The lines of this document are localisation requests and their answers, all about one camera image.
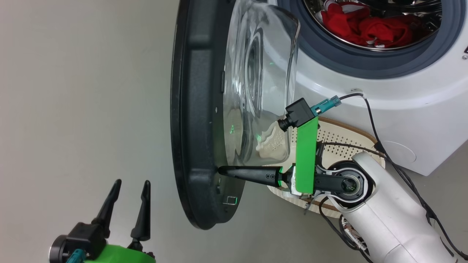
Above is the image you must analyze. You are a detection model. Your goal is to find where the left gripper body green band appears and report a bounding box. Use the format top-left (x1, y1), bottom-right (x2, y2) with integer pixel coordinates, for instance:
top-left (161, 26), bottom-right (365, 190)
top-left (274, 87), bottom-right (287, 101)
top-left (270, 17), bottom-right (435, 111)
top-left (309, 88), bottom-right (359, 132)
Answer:
top-left (86, 239), bottom-right (156, 263)

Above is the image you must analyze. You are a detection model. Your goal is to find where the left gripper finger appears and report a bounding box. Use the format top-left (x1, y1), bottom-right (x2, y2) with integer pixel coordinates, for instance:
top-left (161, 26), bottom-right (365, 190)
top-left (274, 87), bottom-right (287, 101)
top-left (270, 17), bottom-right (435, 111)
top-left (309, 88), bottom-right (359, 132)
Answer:
top-left (91, 179), bottom-right (122, 239)
top-left (131, 180), bottom-right (151, 242)

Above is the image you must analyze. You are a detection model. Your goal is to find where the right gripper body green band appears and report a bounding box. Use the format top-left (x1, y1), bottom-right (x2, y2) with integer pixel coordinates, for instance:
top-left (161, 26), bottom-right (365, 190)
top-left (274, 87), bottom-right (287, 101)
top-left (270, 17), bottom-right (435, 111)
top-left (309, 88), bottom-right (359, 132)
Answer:
top-left (279, 117), bottom-right (329, 195)

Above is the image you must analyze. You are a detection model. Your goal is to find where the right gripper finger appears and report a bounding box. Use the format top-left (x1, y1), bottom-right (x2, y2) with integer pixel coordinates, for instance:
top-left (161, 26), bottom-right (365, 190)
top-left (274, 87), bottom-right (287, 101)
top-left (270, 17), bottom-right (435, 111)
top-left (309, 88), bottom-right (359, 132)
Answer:
top-left (218, 166), bottom-right (283, 187)

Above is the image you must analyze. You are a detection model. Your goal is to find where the black glass washing machine door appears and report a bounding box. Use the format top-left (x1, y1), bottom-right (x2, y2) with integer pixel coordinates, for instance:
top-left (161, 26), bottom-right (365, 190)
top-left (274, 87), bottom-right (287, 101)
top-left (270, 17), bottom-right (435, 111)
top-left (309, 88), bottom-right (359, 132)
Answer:
top-left (170, 0), bottom-right (301, 230)

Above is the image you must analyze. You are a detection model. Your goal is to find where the red and white garment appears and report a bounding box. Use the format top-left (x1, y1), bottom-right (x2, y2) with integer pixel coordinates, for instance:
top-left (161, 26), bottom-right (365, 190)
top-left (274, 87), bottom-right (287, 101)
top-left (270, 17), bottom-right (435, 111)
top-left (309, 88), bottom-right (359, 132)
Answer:
top-left (321, 1), bottom-right (422, 49)

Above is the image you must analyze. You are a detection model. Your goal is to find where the cream perforated laundry basket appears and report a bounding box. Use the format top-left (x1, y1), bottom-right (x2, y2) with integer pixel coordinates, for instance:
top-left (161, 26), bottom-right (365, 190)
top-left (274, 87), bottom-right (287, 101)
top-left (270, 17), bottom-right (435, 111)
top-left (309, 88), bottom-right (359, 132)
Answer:
top-left (256, 117), bottom-right (387, 220)

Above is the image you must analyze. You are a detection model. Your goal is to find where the grey rubber door seal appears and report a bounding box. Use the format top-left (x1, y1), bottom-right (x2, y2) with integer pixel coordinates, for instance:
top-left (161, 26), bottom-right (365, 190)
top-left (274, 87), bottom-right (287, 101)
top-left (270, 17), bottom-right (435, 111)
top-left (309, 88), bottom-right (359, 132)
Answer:
top-left (278, 0), bottom-right (467, 79)

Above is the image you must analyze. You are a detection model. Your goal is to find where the white front-load washing machine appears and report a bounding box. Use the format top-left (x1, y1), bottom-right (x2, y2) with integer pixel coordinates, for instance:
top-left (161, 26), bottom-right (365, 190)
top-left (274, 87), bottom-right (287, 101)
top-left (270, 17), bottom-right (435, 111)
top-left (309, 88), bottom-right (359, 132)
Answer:
top-left (269, 0), bottom-right (468, 176)

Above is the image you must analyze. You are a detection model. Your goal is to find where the steel washing machine drum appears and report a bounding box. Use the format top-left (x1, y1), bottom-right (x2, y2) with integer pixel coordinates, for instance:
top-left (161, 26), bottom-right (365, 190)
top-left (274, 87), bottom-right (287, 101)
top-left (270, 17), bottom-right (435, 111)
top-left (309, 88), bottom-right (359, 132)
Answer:
top-left (303, 0), bottom-right (443, 52)

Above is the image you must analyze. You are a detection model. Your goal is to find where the round filter cover panel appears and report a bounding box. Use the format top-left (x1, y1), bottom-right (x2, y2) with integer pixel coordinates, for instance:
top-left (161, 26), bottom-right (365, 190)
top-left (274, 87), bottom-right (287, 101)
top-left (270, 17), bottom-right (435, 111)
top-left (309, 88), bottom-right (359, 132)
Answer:
top-left (380, 141), bottom-right (417, 165)

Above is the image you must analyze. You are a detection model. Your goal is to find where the right camera cable teal connector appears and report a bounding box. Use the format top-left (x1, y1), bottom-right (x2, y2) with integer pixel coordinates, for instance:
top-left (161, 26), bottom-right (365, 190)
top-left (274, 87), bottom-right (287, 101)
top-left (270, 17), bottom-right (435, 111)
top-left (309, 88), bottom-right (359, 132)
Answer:
top-left (311, 92), bottom-right (468, 260)

